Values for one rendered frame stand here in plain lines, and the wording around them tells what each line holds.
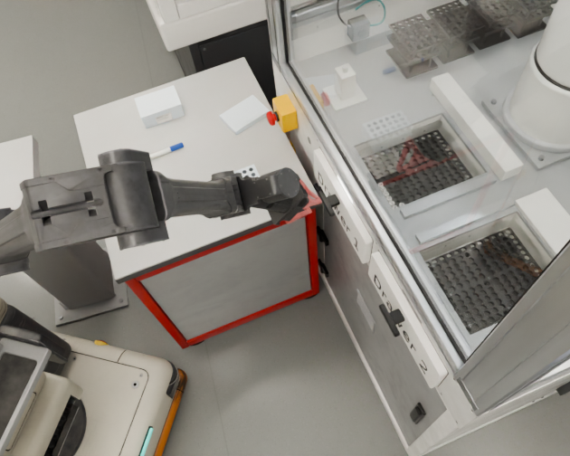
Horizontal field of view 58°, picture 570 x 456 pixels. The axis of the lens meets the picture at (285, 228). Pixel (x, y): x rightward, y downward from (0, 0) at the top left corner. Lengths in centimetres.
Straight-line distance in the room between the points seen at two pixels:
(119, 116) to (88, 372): 84
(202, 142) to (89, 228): 102
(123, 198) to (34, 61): 280
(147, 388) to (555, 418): 140
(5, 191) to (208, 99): 65
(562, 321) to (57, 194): 55
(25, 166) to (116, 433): 87
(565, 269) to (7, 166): 153
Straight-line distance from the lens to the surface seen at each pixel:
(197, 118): 163
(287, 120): 140
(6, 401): 107
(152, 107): 163
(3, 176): 174
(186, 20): 175
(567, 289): 60
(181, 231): 140
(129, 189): 58
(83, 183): 58
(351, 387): 198
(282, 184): 93
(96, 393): 185
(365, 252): 119
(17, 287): 248
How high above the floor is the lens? 194
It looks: 60 degrees down
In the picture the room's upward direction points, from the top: 9 degrees counter-clockwise
